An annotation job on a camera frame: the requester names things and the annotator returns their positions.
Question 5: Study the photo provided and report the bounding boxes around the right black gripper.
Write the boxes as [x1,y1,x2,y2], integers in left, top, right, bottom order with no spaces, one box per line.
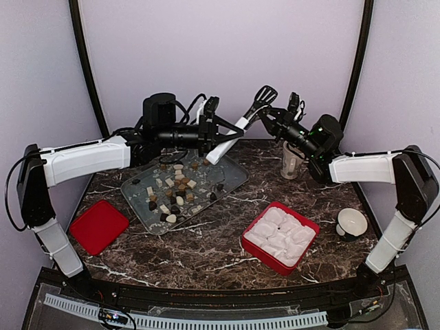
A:
[256,105,322,159]

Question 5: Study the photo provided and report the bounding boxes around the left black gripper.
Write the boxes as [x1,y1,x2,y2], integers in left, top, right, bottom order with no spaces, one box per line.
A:
[157,115,245,158]

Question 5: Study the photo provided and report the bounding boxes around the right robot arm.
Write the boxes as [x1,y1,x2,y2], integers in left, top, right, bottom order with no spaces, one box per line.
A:
[258,107,439,298]

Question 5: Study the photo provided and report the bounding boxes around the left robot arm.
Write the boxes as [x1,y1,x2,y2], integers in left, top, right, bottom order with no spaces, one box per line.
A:
[11,92,247,300]

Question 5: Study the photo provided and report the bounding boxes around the white swirl chocolate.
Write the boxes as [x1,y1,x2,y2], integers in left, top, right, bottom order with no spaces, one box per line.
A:
[176,196,184,206]

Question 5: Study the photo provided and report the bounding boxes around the cream ceramic mug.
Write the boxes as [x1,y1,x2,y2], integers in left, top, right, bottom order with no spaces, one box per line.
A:
[280,141,305,180]

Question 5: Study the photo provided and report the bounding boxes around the glass floral serving tray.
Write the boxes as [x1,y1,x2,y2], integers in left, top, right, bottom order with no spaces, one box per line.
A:
[121,151,249,236]

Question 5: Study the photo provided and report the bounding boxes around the white black bowl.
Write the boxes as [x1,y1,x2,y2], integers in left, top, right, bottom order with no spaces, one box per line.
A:
[335,208,368,242]

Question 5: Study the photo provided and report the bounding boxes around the white paper cup liners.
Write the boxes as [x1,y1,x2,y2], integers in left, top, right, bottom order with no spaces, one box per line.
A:
[246,207,316,268]

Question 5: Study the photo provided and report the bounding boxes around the red tin box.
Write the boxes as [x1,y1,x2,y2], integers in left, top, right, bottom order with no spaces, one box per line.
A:
[241,201,321,276]

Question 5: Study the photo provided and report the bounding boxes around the red tin lid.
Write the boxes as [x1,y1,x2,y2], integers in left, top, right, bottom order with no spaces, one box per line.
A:
[69,200,129,256]

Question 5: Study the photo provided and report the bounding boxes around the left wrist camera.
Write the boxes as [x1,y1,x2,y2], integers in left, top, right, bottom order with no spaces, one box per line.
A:
[193,96,219,124]

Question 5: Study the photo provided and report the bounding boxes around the left black frame post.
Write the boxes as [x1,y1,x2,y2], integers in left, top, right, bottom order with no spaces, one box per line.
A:
[68,0,110,138]

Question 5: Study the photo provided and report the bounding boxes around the black frame post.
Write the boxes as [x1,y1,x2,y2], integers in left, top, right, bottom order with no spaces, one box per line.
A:
[68,0,110,138]
[339,0,375,131]

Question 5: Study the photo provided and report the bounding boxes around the right black frame post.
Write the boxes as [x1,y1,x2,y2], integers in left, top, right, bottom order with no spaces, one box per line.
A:
[339,0,375,131]

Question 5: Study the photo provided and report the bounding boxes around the black front rail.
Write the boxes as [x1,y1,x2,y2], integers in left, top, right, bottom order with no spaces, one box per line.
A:
[34,264,410,314]

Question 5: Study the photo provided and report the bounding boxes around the white cable duct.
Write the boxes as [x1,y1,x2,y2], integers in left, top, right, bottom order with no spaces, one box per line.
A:
[43,294,328,329]

